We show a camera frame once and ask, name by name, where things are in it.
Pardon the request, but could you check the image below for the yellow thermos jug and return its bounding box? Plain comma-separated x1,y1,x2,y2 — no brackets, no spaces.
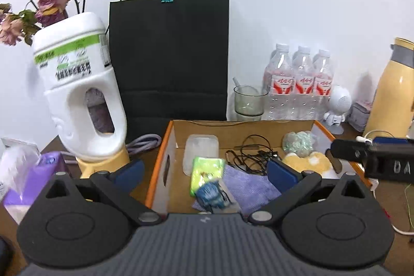
362,37,414,139

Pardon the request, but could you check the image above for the iridescent plastic bag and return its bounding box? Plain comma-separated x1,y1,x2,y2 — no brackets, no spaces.
282,131,319,158

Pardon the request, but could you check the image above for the purple tissue box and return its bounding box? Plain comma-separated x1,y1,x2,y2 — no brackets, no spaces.
0,147,70,225

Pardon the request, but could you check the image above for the clear water bottle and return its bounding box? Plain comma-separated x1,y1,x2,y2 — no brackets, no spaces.
292,45,315,121
312,49,334,120
263,43,295,121

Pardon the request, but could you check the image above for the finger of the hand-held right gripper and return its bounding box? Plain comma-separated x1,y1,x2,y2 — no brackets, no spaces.
372,136,414,148
325,138,376,174

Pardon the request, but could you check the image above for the white card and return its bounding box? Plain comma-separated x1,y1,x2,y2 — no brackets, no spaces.
0,136,38,154

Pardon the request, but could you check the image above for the blue wrapper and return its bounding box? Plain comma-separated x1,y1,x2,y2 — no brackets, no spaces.
195,181,232,211

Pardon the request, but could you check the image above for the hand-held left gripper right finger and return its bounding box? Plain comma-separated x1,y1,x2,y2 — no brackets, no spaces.
248,158,372,227

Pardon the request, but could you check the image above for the orange cardboard box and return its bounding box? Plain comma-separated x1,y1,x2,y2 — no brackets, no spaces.
145,120,373,216

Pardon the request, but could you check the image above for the white detergent jug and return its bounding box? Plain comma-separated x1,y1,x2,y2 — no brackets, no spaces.
32,12,128,163

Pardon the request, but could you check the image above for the frosted cotton swab box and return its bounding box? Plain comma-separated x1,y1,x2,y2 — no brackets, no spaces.
183,134,219,177

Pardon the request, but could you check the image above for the clear glass cup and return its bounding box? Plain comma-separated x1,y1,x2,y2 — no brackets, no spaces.
233,78,269,122

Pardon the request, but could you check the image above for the yellow mug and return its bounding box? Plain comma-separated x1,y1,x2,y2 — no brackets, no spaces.
75,147,131,180

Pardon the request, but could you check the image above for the small grey box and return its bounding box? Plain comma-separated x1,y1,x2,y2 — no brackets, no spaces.
348,102,371,132

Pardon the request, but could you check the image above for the black paper bag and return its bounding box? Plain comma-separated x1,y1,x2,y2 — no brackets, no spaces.
109,0,230,143

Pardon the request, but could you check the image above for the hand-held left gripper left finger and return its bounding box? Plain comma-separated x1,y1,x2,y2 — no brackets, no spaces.
45,160,162,227

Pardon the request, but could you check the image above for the black earphone cable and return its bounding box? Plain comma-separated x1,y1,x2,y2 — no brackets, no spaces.
225,134,283,174

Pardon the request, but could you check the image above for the purple fabric drawstring pouch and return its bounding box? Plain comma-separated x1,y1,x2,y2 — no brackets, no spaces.
192,164,280,216

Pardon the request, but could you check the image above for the green tissue pack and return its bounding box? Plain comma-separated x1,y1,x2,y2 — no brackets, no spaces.
190,157,226,198

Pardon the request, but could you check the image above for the dark glasses case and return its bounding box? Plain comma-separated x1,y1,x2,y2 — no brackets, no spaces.
0,235,15,267

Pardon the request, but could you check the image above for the white round robot speaker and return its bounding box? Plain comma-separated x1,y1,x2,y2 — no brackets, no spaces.
323,85,353,135

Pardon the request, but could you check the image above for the white and yellow plush toy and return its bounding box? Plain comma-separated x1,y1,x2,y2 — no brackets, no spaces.
282,151,336,180

